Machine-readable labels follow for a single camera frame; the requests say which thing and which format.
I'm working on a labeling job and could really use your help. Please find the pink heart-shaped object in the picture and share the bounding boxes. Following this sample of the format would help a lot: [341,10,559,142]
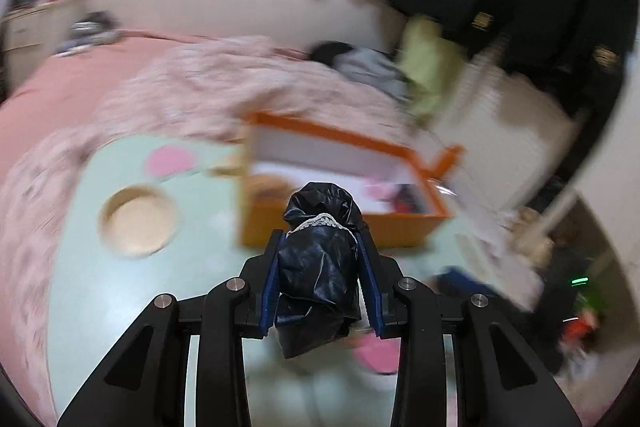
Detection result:
[364,178,400,207]

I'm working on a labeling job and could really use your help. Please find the orange cardboard box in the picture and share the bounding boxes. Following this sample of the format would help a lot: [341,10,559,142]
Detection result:
[238,113,454,248]

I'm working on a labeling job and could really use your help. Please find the grey clothing pile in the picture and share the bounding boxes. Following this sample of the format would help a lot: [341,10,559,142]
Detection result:
[332,48,408,103]

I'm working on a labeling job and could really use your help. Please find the yellow-green pillow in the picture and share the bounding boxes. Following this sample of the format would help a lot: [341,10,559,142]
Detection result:
[396,15,466,124]

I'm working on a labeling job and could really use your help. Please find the black clothing on bed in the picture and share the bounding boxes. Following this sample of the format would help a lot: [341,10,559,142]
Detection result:
[307,41,354,67]

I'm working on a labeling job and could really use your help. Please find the pink floral duvet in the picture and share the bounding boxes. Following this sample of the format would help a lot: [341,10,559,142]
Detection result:
[1,36,409,425]

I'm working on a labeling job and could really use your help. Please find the folded clothes on bed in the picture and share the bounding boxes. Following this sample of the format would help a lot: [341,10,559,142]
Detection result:
[55,11,122,56]

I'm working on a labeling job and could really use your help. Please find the black hanging jacket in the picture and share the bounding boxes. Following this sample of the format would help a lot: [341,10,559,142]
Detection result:
[388,0,638,117]

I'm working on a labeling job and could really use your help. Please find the white drawer cabinet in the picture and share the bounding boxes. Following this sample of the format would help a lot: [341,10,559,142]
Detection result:
[3,1,74,91]

